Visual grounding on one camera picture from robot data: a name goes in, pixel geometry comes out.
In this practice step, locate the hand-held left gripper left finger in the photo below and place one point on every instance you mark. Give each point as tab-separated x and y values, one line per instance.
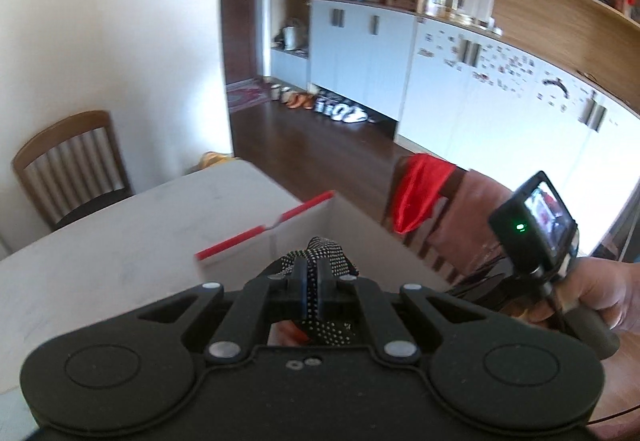
297	293

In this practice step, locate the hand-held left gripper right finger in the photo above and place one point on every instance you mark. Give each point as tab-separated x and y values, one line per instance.
325	293

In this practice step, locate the black dotted cloth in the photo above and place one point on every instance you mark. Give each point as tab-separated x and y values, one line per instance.
325	253

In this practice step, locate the red and white cardboard box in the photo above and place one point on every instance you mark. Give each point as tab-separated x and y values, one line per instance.
350	231

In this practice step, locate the person's right hand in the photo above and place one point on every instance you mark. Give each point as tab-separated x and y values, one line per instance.
610	286

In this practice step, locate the wooden chair with black seat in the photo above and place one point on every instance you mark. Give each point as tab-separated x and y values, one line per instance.
452	201

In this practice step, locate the red garment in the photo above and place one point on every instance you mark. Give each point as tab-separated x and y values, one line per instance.
417	191

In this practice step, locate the yellow plastic bag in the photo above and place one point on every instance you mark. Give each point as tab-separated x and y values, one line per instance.
215	160

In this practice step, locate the group of small stickers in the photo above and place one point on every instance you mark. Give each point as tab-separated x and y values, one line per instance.
500	63

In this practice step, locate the row of shoes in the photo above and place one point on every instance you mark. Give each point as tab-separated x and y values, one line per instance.
330	108

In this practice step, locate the red patterned rug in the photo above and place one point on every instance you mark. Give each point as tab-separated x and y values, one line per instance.
247	95

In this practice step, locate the dark wooden door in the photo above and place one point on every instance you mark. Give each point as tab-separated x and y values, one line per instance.
247	36

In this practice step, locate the wooden slat-back chair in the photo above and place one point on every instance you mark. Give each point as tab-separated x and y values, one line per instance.
75	136

